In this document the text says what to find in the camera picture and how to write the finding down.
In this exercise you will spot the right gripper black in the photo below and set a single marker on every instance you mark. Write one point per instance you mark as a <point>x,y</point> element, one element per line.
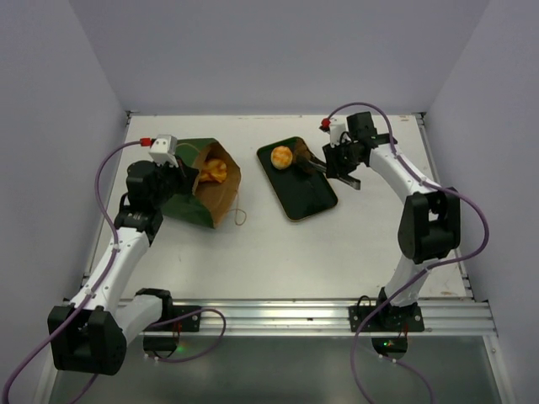
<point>333,161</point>

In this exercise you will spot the round yellow fake bun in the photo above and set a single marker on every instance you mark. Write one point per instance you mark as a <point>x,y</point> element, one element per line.
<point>281,157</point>

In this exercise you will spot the metal tongs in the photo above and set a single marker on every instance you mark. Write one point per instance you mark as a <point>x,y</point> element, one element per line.
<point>330,171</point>

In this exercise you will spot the brown fake croissant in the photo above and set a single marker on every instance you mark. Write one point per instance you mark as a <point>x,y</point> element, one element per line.
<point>302,157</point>

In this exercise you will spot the aluminium rail frame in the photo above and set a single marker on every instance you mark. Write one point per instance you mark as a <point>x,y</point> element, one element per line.
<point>258,274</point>

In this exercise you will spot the orange twisted fake bread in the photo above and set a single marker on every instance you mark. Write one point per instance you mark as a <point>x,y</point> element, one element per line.
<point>214,170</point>

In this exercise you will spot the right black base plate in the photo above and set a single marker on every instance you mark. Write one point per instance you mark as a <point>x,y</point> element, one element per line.
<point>389,319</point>

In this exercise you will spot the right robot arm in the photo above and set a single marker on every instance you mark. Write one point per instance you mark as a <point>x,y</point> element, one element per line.
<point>430,224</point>

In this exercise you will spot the green brown paper bag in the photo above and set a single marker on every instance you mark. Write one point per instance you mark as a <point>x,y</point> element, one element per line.
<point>210,203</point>

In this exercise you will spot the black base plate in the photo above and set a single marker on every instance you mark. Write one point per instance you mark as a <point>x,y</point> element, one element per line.
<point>389,319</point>
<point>190,323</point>

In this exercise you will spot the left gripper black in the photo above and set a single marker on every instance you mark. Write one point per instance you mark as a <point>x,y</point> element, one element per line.
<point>185,175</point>

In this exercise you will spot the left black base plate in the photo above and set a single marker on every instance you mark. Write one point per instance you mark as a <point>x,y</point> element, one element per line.
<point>190,323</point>

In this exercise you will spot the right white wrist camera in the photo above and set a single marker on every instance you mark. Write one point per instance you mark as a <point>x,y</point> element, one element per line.
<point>336,128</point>

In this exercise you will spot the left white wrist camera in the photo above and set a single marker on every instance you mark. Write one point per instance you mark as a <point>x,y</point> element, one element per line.
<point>162,150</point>

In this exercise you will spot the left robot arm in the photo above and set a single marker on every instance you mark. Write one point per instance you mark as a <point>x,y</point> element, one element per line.
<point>90,334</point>

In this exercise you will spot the dark green tray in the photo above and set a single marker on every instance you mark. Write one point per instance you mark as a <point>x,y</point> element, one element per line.
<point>300,194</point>

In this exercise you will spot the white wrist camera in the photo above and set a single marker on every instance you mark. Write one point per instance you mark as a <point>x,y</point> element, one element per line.
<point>162,150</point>
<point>336,128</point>

